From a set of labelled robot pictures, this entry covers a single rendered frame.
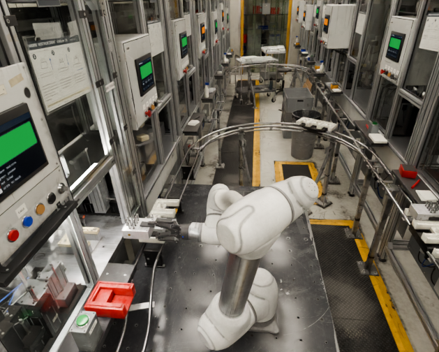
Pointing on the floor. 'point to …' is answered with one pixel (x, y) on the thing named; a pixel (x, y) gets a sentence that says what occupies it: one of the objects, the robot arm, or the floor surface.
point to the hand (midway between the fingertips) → (148, 228)
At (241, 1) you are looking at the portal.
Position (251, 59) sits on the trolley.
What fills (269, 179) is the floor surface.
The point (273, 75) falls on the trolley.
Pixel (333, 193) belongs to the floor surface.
